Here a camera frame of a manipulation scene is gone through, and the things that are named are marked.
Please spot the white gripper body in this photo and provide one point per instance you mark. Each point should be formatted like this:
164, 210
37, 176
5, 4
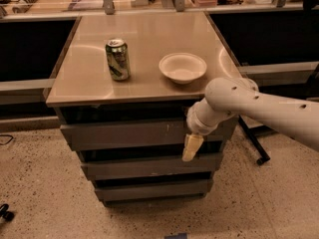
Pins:
197, 124

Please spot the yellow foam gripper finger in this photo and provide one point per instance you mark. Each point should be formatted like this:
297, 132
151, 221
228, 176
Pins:
192, 144

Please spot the grey top drawer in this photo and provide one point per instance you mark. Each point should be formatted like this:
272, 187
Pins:
121, 134

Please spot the grey drawer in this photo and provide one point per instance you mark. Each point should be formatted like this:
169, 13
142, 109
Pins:
148, 167
192, 187
121, 134

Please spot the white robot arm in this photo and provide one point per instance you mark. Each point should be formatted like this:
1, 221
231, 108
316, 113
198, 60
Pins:
225, 98

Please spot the grey middle drawer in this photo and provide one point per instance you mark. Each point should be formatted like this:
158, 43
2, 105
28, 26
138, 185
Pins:
148, 167

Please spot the grey drawer cabinet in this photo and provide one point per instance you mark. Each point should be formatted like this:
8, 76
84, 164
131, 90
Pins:
84, 91

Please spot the grey bottom drawer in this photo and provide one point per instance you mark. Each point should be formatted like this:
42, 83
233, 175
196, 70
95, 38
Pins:
192, 187

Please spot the white bowl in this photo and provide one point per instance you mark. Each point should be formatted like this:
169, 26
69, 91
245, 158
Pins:
182, 68

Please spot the black stand leg with wheel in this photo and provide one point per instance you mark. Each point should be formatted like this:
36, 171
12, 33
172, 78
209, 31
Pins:
264, 157

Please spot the blue tape piece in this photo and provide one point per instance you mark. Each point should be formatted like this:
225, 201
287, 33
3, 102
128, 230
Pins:
176, 236

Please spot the green soda can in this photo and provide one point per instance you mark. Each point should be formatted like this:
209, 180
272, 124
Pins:
118, 59

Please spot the black caster wheel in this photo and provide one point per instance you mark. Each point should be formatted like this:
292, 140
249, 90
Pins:
5, 213

